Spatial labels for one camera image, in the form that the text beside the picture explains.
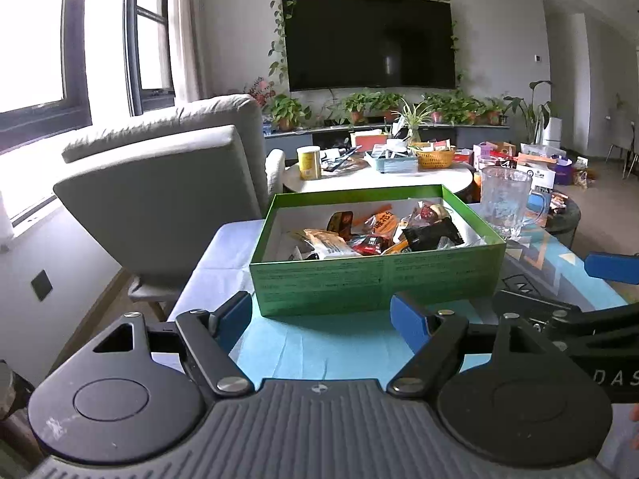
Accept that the round dark side table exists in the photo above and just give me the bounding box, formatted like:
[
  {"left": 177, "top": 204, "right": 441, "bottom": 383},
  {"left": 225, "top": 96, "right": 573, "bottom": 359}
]
[{"left": 545, "top": 192, "right": 581, "bottom": 249}]

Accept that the white blue paper box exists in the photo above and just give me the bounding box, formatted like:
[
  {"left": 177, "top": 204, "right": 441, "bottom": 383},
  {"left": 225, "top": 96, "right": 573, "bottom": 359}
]
[{"left": 514, "top": 162, "right": 556, "bottom": 210}]

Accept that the black snack packet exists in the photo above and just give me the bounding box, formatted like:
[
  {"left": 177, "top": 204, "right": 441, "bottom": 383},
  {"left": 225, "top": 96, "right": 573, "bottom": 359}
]
[{"left": 403, "top": 218, "right": 464, "bottom": 252}]

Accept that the clear glass pitcher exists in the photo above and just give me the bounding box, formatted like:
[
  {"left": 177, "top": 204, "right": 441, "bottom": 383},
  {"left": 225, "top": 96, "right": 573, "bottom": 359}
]
[{"left": 480, "top": 166, "right": 550, "bottom": 239}]

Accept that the green cardboard box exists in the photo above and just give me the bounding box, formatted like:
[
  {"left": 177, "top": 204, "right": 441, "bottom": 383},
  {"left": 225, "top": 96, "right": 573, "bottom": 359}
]
[{"left": 249, "top": 185, "right": 506, "bottom": 317}]

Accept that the tan biscuit packet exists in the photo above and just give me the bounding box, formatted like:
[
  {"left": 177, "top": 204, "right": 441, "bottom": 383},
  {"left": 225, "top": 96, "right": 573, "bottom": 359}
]
[{"left": 288, "top": 229, "right": 359, "bottom": 261}]

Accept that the grey armchair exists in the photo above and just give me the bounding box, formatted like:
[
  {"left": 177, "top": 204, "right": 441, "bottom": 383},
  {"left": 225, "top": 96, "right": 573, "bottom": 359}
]
[{"left": 53, "top": 94, "right": 285, "bottom": 303}]

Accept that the yellow woven basket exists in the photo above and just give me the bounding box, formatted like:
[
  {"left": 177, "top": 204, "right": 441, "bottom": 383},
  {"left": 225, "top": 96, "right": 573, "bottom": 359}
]
[{"left": 413, "top": 146, "right": 456, "bottom": 170}]

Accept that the blue plastic tray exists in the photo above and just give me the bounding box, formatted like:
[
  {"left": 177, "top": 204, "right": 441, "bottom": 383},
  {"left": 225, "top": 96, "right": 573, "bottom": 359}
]
[{"left": 364, "top": 151, "right": 418, "bottom": 174}]

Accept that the round white coffee table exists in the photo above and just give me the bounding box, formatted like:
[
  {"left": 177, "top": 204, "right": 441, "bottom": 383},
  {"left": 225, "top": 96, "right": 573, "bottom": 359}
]
[{"left": 283, "top": 159, "right": 473, "bottom": 194}]

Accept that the yellow canister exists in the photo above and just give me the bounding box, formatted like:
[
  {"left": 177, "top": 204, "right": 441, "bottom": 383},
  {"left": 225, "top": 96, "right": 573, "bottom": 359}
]
[{"left": 297, "top": 145, "right": 321, "bottom": 180}]

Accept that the spider plant in vase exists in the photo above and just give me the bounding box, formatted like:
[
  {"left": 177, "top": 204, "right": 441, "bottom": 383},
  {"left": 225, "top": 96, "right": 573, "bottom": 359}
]
[{"left": 391, "top": 99, "right": 432, "bottom": 144}]

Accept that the grey tv cabinet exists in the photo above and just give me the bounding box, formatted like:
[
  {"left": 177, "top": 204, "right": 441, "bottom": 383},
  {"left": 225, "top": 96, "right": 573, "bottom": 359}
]
[{"left": 264, "top": 123, "right": 518, "bottom": 160}]

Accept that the red flower decoration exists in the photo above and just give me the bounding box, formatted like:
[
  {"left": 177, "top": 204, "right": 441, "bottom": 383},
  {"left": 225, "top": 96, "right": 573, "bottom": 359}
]
[{"left": 246, "top": 77, "right": 277, "bottom": 109}]

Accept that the black wall socket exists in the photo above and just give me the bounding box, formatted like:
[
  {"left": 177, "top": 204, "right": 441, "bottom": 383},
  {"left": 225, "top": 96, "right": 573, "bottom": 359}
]
[{"left": 30, "top": 269, "right": 53, "bottom": 302}]

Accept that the dark window frame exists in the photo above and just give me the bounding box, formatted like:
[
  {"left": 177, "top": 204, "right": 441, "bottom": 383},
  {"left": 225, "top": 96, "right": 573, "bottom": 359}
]
[{"left": 1, "top": 0, "right": 175, "bottom": 150}]

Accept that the black wall television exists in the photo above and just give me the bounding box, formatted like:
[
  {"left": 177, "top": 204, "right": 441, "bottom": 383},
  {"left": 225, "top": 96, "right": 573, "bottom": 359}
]
[{"left": 284, "top": 0, "right": 456, "bottom": 91}]

